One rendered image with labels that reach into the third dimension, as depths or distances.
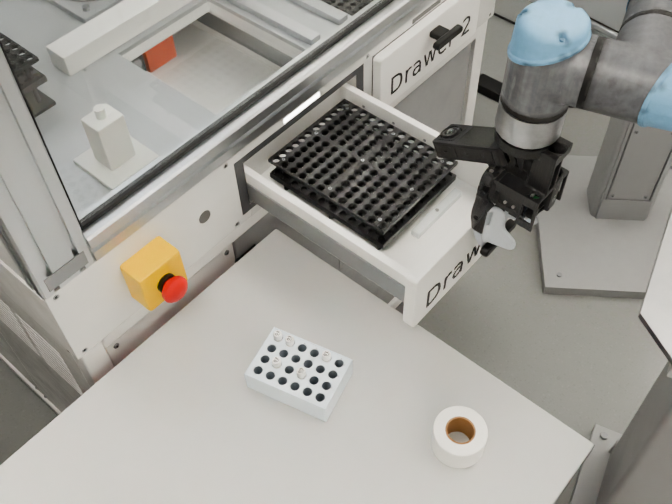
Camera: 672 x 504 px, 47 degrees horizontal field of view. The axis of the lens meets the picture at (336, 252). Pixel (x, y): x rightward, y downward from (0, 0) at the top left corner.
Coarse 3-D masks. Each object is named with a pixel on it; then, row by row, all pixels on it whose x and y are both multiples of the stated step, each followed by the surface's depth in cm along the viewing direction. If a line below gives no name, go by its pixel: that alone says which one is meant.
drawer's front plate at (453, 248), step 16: (464, 224) 104; (448, 240) 102; (464, 240) 105; (432, 256) 101; (448, 256) 103; (464, 256) 108; (416, 272) 99; (432, 272) 101; (448, 272) 106; (464, 272) 112; (416, 288) 100; (448, 288) 110; (416, 304) 103; (432, 304) 108; (416, 320) 106
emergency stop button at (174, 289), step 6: (174, 276) 104; (180, 276) 105; (168, 282) 104; (174, 282) 104; (180, 282) 104; (186, 282) 105; (168, 288) 103; (174, 288) 104; (180, 288) 104; (186, 288) 106; (162, 294) 104; (168, 294) 104; (174, 294) 104; (180, 294) 105; (168, 300) 104; (174, 300) 105
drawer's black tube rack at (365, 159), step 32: (320, 128) 120; (352, 128) 120; (384, 128) 120; (288, 160) 117; (320, 160) 120; (352, 160) 120; (384, 160) 116; (416, 160) 116; (320, 192) 112; (352, 192) 112; (384, 192) 116; (352, 224) 112
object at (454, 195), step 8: (456, 192) 118; (448, 200) 118; (456, 200) 119; (440, 208) 117; (448, 208) 118; (432, 216) 116; (440, 216) 117; (424, 224) 115; (432, 224) 116; (416, 232) 114; (424, 232) 115
